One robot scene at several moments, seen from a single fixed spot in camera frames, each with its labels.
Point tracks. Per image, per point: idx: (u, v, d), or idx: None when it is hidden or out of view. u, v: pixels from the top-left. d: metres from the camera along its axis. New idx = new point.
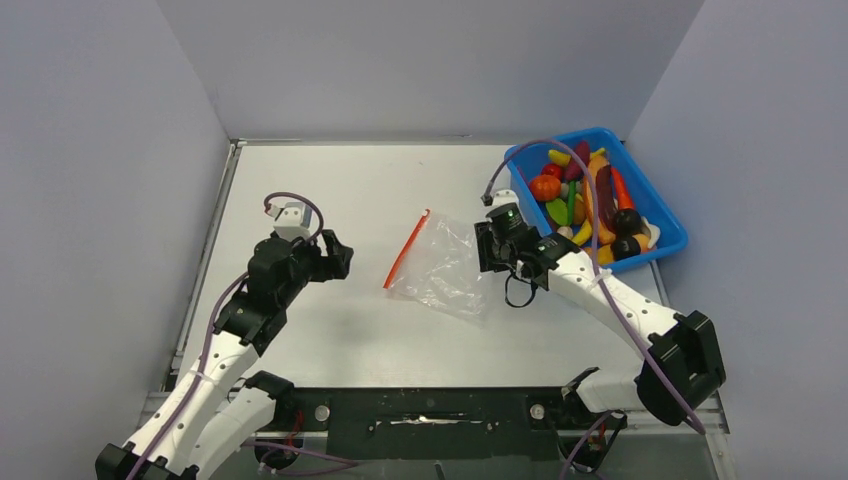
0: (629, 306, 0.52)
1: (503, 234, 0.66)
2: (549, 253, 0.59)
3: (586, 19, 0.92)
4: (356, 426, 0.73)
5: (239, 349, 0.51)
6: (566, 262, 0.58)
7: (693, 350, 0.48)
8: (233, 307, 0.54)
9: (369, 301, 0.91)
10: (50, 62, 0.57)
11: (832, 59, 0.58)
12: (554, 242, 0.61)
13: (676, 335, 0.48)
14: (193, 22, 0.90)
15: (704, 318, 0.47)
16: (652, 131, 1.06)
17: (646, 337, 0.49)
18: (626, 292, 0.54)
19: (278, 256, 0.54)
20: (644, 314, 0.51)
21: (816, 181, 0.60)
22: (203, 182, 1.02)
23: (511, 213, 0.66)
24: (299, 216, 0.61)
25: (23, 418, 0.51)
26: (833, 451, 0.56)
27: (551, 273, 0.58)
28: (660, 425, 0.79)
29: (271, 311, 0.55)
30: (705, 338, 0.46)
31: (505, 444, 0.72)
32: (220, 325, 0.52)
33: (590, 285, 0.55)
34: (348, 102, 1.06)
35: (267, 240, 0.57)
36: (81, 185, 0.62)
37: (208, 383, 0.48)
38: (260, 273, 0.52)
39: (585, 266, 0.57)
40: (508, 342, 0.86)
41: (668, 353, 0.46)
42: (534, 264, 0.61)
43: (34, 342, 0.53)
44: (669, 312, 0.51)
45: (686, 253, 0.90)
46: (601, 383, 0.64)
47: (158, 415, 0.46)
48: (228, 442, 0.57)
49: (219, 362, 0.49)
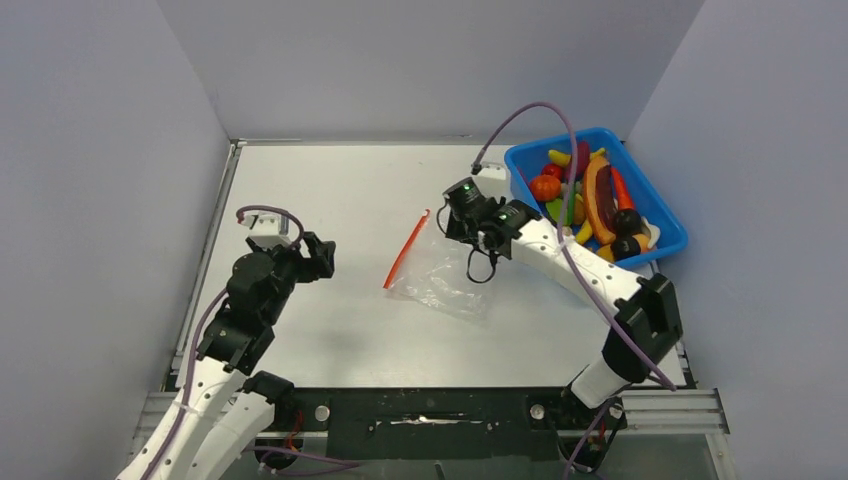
0: (594, 273, 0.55)
1: (460, 210, 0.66)
2: (511, 222, 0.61)
3: (586, 19, 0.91)
4: (356, 426, 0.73)
5: (223, 376, 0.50)
6: (529, 231, 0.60)
7: (655, 310, 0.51)
8: (217, 328, 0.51)
9: (369, 301, 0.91)
10: (50, 63, 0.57)
11: (833, 59, 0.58)
12: (515, 211, 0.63)
13: (640, 298, 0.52)
14: (193, 23, 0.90)
15: (664, 280, 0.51)
16: (652, 131, 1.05)
17: (612, 302, 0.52)
18: (590, 259, 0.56)
19: (259, 275, 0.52)
20: (609, 280, 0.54)
21: (816, 181, 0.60)
22: (203, 182, 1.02)
23: (467, 188, 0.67)
24: (277, 226, 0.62)
25: (25, 419, 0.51)
26: (834, 451, 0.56)
27: (514, 243, 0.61)
28: (661, 425, 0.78)
29: (257, 330, 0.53)
30: (666, 298, 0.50)
31: (505, 444, 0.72)
32: (204, 350, 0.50)
33: (554, 253, 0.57)
34: (348, 102, 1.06)
35: (247, 256, 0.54)
36: (81, 185, 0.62)
37: (194, 416, 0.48)
38: (242, 295, 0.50)
39: (548, 234, 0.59)
40: (508, 342, 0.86)
41: (633, 316, 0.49)
42: (496, 234, 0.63)
43: (34, 343, 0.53)
44: (632, 277, 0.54)
45: (686, 253, 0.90)
46: (591, 375, 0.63)
47: (146, 450, 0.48)
48: (227, 454, 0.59)
49: (203, 391, 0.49)
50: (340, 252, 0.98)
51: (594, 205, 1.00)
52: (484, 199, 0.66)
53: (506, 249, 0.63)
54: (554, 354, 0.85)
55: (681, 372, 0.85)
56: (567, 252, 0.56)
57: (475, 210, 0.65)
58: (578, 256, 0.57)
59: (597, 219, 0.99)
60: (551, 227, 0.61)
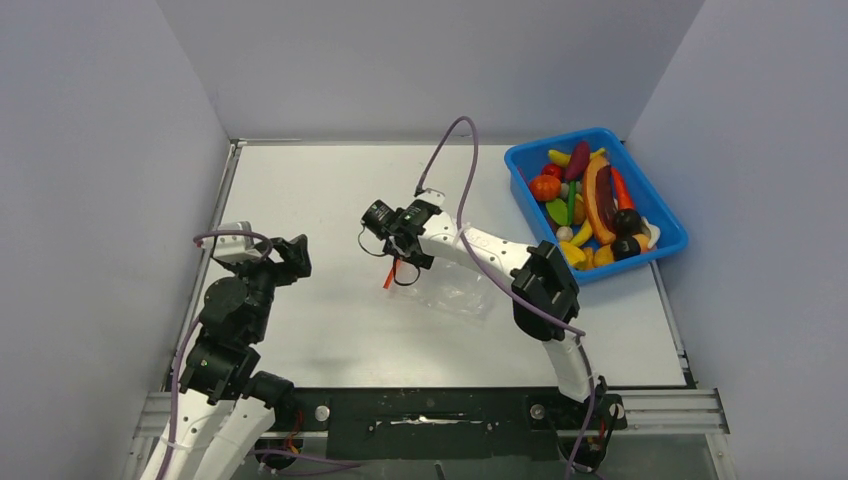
0: (490, 252, 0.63)
1: (376, 227, 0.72)
2: (414, 221, 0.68)
3: (586, 18, 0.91)
4: (356, 425, 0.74)
5: (206, 409, 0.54)
6: (432, 225, 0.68)
7: (548, 273, 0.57)
8: (198, 357, 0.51)
9: (368, 301, 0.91)
10: (50, 63, 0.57)
11: (834, 59, 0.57)
12: (418, 210, 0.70)
13: (532, 264, 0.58)
14: (193, 23, 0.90)
15: (551, 246, 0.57)
16: (652, 131, 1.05)
17: (508, 273, 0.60)
18: (485, 240, 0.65)
19: (232, 306, 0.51)
20: (504, 255, 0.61)
21: (817, 180, 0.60)
22: (203, 182, 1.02)
23: (374, 206, 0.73)
24: (239, 243, 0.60)
25: (25, 419, 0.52)
26: (835, 451, 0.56)
27: (422, 238, 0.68)
28: (661, 425, 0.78)
29: (239, 356, 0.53)
30: (554, 262, 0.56)
31: (504, 444, 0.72)
32: (188, 382, 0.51)
33: (453, 241, 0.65)
34: (348, 102, 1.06)
35: (220, 282, 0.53)
36: (81, 185, 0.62)
37: (182, 451, 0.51)
38: (216, 326, 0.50)
39: (448, 225, 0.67)
40: (508, 342, 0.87)
41: (525, 281, 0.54)
42: (405, 234, 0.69)
43: (34, 342, 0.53)
44: (523, 248, 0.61)
45: (686, 253, 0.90)
46: (560, 364, 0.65)
47: None
48: (228, 467, 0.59)
49: (190, 425, 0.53)
50: (340, 252, 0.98)
51: (594, 205, 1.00)
52: (394, 212, 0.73)
53: (418, 244, 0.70)
54: None
55: (682, 372, 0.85)
56: (463, 238, 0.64)
57: (386, 221, 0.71)
58: (473, 238, 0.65)
59: (597, 219, 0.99)
60: (450, 219, 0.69)
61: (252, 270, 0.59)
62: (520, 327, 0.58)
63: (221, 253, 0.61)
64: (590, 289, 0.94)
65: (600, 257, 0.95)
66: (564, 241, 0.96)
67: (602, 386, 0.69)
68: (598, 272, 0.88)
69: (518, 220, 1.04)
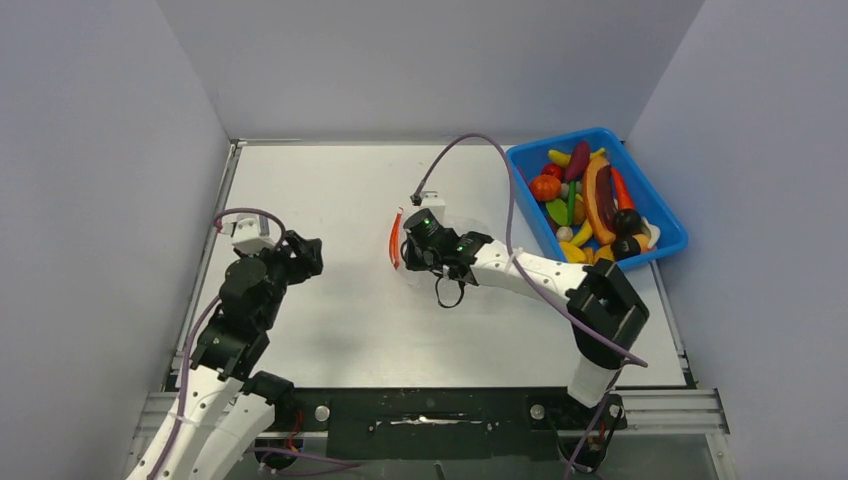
0: (544, 273, 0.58)
1: (422, 242, 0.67)
2: (467, 251, 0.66)
3: (586, 20, 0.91)
4: (356, 425, 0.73)
5: (217, 385, 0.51)
6: (483, 253, 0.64)
7: (609, 293, 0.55)
8: (210, 336, 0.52)
9: (369, 300, 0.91)
10: (51, 64, 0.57)
11: (833, 61, 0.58)
12: (470, 240, 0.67)
13: (591, 284, 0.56)
14: (194, 24, 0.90)
15: (610, 264, 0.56)
16: (653, 131, 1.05)
17: (563, 295, 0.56)
18: (538, 262, 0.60)
19: (250, 281, 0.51)
20: (558, 276, 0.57)
21: (816, 182, 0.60)
22: (203, 182, 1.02)
23: (427, 221, 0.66)
24: (255, 228, 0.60)
25: (23, 420, 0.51)
26: (833, 453, 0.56)
27: (473, 267, 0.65)
28: (660, 425, 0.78)
29: (250, 336, 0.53)
30: (614, 281, 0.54)
31: (505, 444, 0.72)
32: (198, 359, 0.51)
33: (506, 266, 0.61)
34: (348, 102, 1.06)
35: (240, 261, 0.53)
36: (81, 185, 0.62)
37: (190, 426, 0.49)
38: (232, 300, 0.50)
39: (500, 252, 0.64)
40: (508, 340, 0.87)
41: (585, 303, 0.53)
42: (458, 266, 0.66)
43: (35, 342, 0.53)
44: (578, 267, 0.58)
45: (686, 253, 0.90)
46: (587, 374, 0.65)
47: (144, 462, 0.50)
48: (229, 456, 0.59)
49: (199, 401, 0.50)
50: (340, 253, 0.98)
51: (594, 205, 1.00)
52: (444, 231, 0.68)
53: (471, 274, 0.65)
54: (551, 351, 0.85)
55: (682, 372, 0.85)
56: (516, 262, 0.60)
57: (439, 246, 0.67)
58: (526, 262, 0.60)
59: (597, 219, 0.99)
60: (501, 245, 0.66)
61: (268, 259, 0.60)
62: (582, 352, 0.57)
63: (237, 242, 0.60)
64: None
65: (600, 257, 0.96)
66: (563, 241, 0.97)
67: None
68: None
69: (519, 220, 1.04)
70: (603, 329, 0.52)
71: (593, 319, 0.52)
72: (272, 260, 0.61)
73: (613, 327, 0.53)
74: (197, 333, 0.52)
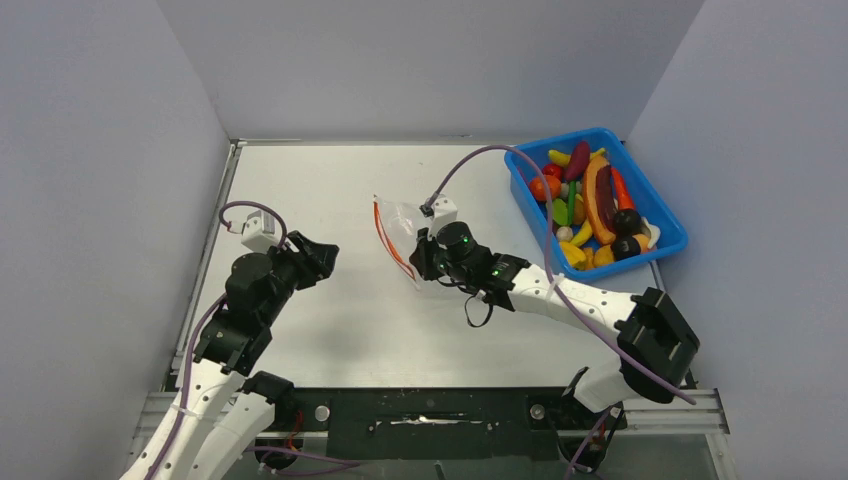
0: (589, 302, 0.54)
1: (456, 258, 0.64)
2: (504, 275, 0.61)
3: (586, 20, 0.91)
4: (356, 425, 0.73)
5: (221, 378, 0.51)
6: (521, 279, 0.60)
7: (660, 323, 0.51)
8: (214, 330, 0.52)
9: (369, 300, 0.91)
10: (50, 64, 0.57)
11: (834, 61, 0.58)
12: (506, 263, 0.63)
13: (639, 314, 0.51)
14: (193, 23, 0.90)
15: (660, 293, 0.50)
16: (653, 131, 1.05)
17: (612, 326, 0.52)
18: (582, 289, 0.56)
19: (257, 275, 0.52)
20: (604, 305, 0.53)
21: (817, 182, 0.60)
22: (203, 182, 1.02)
23: (465, 238, 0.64)
24: (260, 225, 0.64)
25: (23, 421, 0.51)
26: (834, 453, 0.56)
27: (511, 293, 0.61)
28: (660, 426, 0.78)
29: (254, 330, 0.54)
30: (665, 311, 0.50)
31: (505, 444, 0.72)
32: (201, 352, 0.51)
33: (547, 294, 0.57)
34: (348, 102, 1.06)
35: (246, 256, 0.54)
36: (81, 185, 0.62)
37: (192, 418, 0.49)
38: (238, 293, 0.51)
39: (538, 278, 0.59)
40: (508, 340, 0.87)
41: (636, 336, 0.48)
42: (495, 290, 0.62)
43: (35, 343, 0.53)
44: (626, 295, 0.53)
45: (686, 254, 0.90)
46: (592, 381, 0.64)
47: (144, 456, 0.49)
48: (229, 454, 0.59)
49: (201, 394, 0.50)
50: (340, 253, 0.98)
51: (594, 205, 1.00)
52: (478, 251, 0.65)
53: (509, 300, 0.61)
54: (550, 351, 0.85)
55: None
56: (558, 290, 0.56)
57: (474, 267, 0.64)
58: (569, 289, 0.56)
59: (597, 219, 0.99)
60: (539, 269, 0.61)
61: (279, 259, 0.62)
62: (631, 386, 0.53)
63: (245, 239, 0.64)
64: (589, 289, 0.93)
65: (600, 257, 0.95)
66: (564, 241, 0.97)
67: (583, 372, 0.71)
68: (599, 272, 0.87)
69: (518, 220, 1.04)
70: (655, 366, 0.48)
71: (645, 355, 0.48)
72: (282, 261, 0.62)
73: (667, 362, 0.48)
74: (200, 326, 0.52)
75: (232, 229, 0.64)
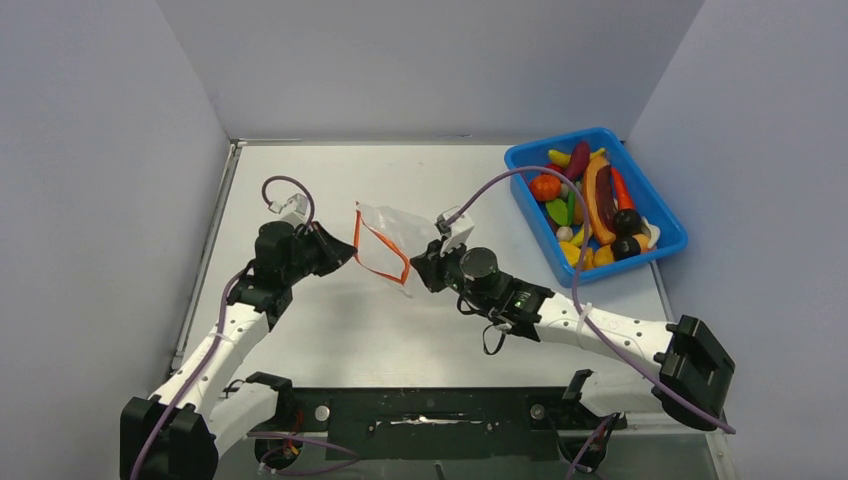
0: (623, 335, 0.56)
1: (486, 287, 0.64)
2: (528, 306, 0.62)
3: (587, 20, 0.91)
4: (356, 425, 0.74)
5: (254, 315, 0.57)
6: (547, 309, 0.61)
7: (698, 351, 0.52)
8: (243, 285, 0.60)
9: (369, 300, 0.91)
10: (48, 63, 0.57)
11: (834, 60, 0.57)
12: (528, 293, 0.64)
13: (676, 344, 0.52)
14: (193, 23, 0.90)
15: (696, 321, 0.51)
16: (653, 132, 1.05)
17: (651, 359, 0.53)
18: (613, 321, 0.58)
19: (283, 234, 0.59)
20: (640, 337, 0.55)
21: (816, 183, 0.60)
22: (203, 181, 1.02)
23: (493, 269, 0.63)
24: (296, 206, 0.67)
25: (26, 418, 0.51)
26: (831, 453, 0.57)
27: (536, 326, 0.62)
28: (658, 425, 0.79)
29: (277, 287, 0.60)
30: (703, 340, 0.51)
31: (504, 443, 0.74)
32: (234, 297, 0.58)
33: (578, 326, 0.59)
34: (348, 101, 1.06)
35: (271, 222, 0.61)
36: (80, 186, 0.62)
37: (228, 343, 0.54)
38: (266, 250, 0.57)
39: (566, 308, 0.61)
40: (507, 340, 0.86)
41: (677, 369, 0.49)
42: (520, 322, 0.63)
43: (35, 342, 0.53)
44: (659, 326, 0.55)
45: (685, 253, 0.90)
46: (603, 389, 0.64)
47: (182, 372, 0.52)
48: (240, 419, 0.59)
49: (237, 326, 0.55)
50: None
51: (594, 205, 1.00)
52: (500, 282, 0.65)
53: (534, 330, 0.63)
54: (548, 351, 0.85)
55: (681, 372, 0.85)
56: (589, 321, 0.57)
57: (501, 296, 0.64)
58: (600, 321, 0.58)
59: (597, 219, 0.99)
60: (556, 295, 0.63)
61: (308, 239, 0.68)
62: (670, 415, 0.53)
63: (281, 218, 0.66)
64: (589, 289, 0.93)
65: (600, 257, 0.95)
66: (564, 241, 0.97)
67: (585, 374, 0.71)
68: (600, 271, 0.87)
69: (517, 221, 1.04)
70: (697, 397, 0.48)
71: (688, 388, 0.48)
72: (309, 242, 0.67)
73: (708, 394, 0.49)
74: (232, 285, 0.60)
75: (271, 207, 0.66)
